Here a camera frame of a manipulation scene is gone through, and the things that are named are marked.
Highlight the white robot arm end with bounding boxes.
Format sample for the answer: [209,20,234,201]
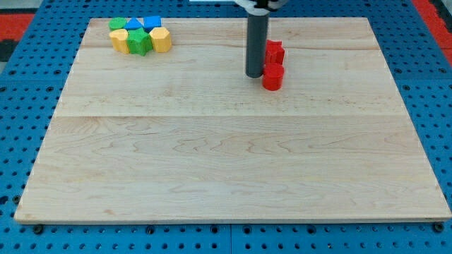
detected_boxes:
[234,0,289,16]

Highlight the blue triangle block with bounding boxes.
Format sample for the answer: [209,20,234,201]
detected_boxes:
[124,18,143,30]

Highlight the wooden board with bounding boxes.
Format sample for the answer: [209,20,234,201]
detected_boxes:
[15,18,451,225]

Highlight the red cylinder block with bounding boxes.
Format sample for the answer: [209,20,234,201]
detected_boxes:
[262,63,285,91]

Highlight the red star block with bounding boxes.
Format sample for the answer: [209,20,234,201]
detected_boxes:
[265,40,285,65]

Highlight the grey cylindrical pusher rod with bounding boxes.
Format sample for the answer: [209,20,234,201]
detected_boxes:
[245,14,269,78]

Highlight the yellow hexagon block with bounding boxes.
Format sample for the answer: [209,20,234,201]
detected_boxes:
[149,27,172,53]

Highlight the green star block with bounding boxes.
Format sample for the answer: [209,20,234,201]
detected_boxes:
[126,28,153,56]

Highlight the blue cube block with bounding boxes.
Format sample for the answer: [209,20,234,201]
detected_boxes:
[143,16,162,32]

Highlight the yellow heart block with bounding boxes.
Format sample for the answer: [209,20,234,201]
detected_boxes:
[109,29,130,54]

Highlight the green round block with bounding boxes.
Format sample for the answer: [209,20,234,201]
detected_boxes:
[108,17,127,31]

